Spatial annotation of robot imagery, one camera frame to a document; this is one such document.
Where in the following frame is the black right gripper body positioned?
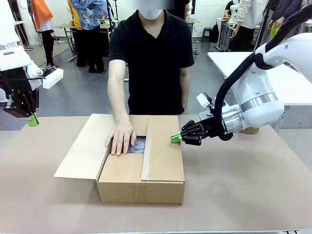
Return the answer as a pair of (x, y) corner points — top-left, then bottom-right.
(198, 116), (226, 140)

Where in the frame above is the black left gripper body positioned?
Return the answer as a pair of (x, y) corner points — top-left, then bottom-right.
(0, 67), (32, 95)

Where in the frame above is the brown cardboard box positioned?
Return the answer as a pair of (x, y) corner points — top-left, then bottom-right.
(53, 113), (186, 206)

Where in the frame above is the person's left forearm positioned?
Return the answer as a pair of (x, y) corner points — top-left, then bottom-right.
(181, 86), (191, 115)

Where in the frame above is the person's right forearm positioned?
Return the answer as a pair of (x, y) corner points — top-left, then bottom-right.
(107, 81), (130, 121)

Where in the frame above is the bubble wrap sheet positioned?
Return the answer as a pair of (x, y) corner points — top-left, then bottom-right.
(126, 136), (147, 155)

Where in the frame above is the person's right hand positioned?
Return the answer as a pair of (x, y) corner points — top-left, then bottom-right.
(104, 117), (138, 157)

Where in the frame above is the brown packing tape roll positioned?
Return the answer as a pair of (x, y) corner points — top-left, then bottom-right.
(240, 125), (260, 136)

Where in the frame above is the small white table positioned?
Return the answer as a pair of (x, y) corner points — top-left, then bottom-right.
(14, 20), (27, 47)

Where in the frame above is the person in orange garment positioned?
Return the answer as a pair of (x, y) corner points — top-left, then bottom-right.
(28, 0), (60, 69)

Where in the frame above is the large white table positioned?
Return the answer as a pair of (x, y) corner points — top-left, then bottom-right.
(207, 50), (312, 108)

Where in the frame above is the person in black shirt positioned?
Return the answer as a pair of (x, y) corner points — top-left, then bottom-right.
(107, 2), (195, 116)

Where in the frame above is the person in yellow shirt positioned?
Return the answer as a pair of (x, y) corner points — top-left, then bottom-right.
(67, 0), (84, 67)

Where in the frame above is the person in blue patterned shirt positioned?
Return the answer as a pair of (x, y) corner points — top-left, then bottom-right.
(70, 0), (108, 74)

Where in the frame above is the grey metal stool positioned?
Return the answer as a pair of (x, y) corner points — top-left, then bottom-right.
(201, 27), (214, 42)

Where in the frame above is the black backpack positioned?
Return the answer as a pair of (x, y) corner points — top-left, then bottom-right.
(210, 21), (219, 44)

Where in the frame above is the person in white jacket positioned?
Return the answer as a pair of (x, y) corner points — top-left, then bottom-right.
(231, 0), (269, 52)

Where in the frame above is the black stand pole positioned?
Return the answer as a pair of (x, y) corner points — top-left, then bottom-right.
(253, 0), (272, 53)

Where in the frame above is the white face mask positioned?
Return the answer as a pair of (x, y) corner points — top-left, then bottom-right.
(138, 9), (163, 20)

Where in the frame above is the person in purple top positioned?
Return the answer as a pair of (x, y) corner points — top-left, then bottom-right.
(267, 0), (306, 42)

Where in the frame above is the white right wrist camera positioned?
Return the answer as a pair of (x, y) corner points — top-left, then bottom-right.
(196, 92), (215, 116)

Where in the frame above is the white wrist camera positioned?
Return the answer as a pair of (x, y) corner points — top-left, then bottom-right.
(26, 64), (64, 89)
(196, 92), (215, 116)

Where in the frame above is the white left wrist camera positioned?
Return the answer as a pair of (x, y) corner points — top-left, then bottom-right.
(26, 64), (64, 89)

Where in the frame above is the black right arm cable sleeve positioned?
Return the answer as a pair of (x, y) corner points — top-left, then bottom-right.
(214, 0), (312, 142)

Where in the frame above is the dark frame workbench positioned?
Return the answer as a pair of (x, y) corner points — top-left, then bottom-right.
(216, 16), (235, 52)

